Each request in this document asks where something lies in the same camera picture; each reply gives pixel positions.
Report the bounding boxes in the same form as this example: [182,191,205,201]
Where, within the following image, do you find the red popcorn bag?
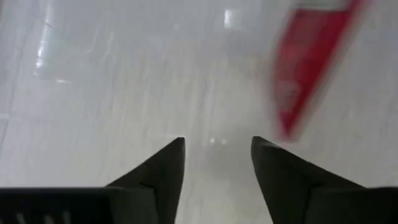
[272,0,366,141]

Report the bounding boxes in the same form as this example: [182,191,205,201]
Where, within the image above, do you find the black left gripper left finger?
[0,136,187,224]

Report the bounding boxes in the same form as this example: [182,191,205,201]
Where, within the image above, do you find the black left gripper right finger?
[251,136,398,224]

